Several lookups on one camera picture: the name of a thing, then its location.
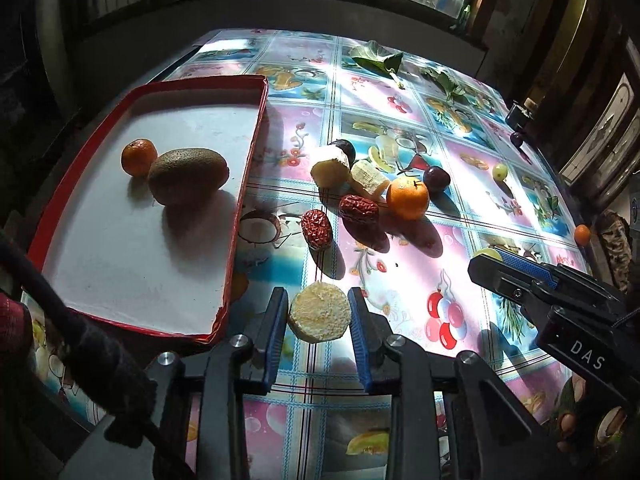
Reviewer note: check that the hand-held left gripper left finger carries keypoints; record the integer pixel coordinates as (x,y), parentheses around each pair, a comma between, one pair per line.
(275,342)

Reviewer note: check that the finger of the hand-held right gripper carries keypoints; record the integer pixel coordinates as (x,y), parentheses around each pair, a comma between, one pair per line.
(525,265)
(495,275)

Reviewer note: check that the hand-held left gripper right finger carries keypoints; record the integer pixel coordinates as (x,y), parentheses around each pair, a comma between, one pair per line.
(359,342)

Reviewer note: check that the pale round sugarcane piece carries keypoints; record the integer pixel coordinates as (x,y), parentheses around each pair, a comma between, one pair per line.
(318,311)

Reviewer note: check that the small orange mandarin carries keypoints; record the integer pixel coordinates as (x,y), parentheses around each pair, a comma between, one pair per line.
(581,234)
(138,156)

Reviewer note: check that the green grape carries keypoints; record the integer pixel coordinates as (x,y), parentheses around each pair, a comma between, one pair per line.
(499,171)

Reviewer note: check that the wrinkled red date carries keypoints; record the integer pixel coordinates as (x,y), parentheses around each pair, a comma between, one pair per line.
(316,229)
(359,208)

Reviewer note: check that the dark purple plum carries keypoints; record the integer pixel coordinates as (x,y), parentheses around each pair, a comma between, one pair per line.
(516,138)
(346,147)
(436,180)

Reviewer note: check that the peeled banana piece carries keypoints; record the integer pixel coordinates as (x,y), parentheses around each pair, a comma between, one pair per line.
(330,166)
(369,178)

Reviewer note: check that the red cardboard tray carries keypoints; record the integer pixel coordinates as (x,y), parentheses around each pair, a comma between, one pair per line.
(135,220)

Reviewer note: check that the person's right hand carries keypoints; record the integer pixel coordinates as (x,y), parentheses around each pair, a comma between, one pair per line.
(567,422)

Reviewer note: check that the fruit print tablecloth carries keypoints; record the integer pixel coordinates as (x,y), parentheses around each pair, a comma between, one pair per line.
(450,280)

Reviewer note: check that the brown patterned cloth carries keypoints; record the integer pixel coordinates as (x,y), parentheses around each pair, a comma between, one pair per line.
(612,247)

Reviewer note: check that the large orange mandarin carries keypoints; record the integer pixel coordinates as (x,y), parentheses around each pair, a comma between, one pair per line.
(407,198)

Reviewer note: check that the small black box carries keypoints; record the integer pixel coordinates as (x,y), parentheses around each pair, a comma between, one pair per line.
(519,116)

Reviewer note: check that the glass panel door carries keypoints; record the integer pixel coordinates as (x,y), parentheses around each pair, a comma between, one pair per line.
(605,135)

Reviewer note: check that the brown kiwi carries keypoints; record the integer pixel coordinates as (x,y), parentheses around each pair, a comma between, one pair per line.
(187,176)

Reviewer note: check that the green leaf sprig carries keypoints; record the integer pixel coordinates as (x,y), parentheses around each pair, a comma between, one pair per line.
(445,82)

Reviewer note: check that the large green leaf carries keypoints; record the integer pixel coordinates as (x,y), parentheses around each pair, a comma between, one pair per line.
(375,56)

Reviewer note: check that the green bottle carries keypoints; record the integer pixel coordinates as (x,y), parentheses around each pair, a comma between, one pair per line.
(467,13)

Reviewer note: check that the dark red round object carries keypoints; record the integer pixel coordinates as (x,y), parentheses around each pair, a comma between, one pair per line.
(12,332)

